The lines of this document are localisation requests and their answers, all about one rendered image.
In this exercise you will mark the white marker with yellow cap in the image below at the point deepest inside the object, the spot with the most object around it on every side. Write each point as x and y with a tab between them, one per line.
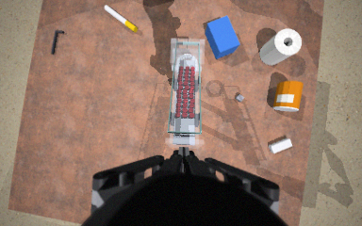
120	18

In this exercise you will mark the orange pill bottle with white label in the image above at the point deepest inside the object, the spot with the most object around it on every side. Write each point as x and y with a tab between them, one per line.
288	96

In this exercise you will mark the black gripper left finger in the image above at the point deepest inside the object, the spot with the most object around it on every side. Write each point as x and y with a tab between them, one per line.
108	182

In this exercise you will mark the white hollow cylinder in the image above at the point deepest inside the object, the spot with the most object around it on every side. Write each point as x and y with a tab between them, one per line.
284	44

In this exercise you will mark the blue block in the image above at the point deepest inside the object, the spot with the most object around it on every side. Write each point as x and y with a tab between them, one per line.
221	37

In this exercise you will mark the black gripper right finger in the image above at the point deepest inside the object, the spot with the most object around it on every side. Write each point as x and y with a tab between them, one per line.
263	189

